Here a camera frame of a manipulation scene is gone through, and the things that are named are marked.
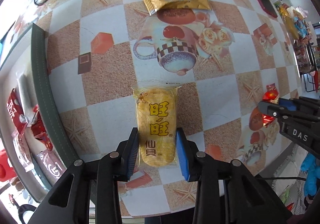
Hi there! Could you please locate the yellow rice cracker pack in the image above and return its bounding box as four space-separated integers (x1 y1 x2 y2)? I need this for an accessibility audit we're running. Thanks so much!
132 83 180 168

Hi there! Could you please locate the long red snack bar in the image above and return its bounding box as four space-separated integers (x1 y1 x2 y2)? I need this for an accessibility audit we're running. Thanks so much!
7 88 27 135

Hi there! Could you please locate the clear dark stick snack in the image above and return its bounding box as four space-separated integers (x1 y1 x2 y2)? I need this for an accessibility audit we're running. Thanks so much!
17 74 33 118

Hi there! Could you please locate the long gold snack bar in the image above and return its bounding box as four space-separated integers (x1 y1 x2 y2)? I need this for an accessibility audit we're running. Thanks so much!
143 0 211 15

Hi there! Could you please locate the small red candy pack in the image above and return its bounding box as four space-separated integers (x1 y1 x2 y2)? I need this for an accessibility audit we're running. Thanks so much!
30 104 53 151

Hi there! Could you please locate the small pink cranberry snack pack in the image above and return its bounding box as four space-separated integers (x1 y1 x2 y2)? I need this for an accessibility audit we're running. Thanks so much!
12 130 34 173

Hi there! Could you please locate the red gold snack wrapper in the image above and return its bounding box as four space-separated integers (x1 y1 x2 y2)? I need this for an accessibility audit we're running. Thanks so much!
261 83 281 128

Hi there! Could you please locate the blue gloved hand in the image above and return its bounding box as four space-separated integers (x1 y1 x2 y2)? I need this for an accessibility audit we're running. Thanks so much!
300 153 319 209

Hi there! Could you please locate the pink small candy pack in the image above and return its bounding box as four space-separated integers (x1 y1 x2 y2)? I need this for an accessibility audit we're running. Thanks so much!
36 149 66 180

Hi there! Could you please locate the green rimmed white tray box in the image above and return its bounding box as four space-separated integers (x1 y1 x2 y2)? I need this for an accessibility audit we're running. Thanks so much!
1 23 78 202

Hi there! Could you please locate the red plastic stool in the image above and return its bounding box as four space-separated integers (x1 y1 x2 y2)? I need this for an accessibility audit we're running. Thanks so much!
0 149 17 182

